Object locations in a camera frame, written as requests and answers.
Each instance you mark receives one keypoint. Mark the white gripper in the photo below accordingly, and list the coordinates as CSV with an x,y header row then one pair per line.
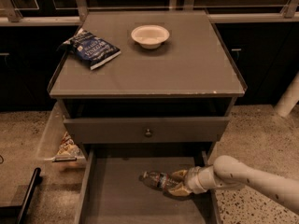
x,y
192,180

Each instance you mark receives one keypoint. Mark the clear plastic water bottle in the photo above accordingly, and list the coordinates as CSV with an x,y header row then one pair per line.
x,y
159,180

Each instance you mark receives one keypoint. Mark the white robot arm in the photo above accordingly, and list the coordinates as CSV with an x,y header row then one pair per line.
x,y
227,172

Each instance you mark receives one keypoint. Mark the top drawer with knob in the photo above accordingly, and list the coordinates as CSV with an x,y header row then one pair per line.
x,y
146,130

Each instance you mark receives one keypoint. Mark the open middle drawer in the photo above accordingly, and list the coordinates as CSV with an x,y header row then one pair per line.
x,y
112,193

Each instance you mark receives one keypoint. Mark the grey drawer cabinet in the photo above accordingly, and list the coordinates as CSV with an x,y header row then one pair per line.
x,y
190,75

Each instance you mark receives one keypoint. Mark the snack packets in bin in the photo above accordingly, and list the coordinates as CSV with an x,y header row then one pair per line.
x,y
68,147

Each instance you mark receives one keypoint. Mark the clear plastic storage bin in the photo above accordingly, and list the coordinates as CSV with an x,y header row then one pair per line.
x,y
51,139

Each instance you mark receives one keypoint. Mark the white paper bowl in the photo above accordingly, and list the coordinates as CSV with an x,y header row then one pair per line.
x,y
150,36

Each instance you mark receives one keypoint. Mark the blue vinegar chips bag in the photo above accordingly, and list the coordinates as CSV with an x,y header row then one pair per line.
x,y
91,49

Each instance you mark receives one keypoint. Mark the black bar on floor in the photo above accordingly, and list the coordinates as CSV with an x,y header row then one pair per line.
x,y
16,213

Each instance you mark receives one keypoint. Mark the white post leg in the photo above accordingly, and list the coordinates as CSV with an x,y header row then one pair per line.
x,y
289,99

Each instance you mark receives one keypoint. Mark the metal railing frame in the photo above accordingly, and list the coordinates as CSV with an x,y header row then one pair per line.
x,y
48,12

